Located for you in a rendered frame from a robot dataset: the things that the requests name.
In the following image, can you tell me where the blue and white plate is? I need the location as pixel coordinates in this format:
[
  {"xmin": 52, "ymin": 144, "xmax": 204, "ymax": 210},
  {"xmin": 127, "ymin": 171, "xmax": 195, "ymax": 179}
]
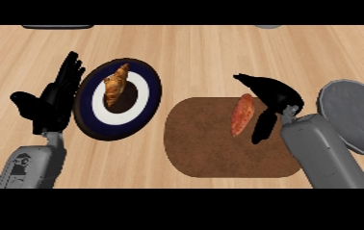
[{"xmin": 71, "ymin": 58, "xmax": 164, "ymax": 142}]

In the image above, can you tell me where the small grey rounded object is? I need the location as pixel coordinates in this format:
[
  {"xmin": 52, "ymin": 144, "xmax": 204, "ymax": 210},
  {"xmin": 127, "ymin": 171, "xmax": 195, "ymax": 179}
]
[{"xmin": 253, "ymin": 24, "xmax": 283, "ymax": 30}]

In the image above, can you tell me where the dark grey flat appliance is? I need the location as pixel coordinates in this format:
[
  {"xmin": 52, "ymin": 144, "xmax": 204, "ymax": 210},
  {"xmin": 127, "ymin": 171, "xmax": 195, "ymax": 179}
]
[{"xmin": 19, "ymin": 24, "xmax": 95, "ymax": 30}]

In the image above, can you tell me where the brown cutting board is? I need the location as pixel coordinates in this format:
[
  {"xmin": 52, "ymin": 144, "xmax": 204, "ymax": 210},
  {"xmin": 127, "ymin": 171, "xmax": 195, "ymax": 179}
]
[{"xmin": 163, "ymin": 96, "xmax": 303, "ymax": 179}]

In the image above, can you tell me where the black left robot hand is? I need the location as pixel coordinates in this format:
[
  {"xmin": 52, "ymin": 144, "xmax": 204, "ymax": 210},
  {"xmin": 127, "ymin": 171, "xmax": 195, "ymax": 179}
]
[{"xmin": 9, "ymin": 50, "xmax": 87, "ymax": 136}]

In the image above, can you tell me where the golden brown croissant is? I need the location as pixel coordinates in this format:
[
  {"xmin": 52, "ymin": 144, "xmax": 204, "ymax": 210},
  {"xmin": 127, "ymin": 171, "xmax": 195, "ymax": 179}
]
[{"xmin": 102, "ymin": 63, "xmax": 130, "ymax": 109}]

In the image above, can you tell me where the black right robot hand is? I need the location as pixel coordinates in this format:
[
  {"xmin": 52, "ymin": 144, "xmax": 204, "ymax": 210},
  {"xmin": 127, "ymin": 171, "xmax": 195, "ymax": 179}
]
[{"xmin": 232, "ymin": 73, "xmax": 306, "ymax": 145}]

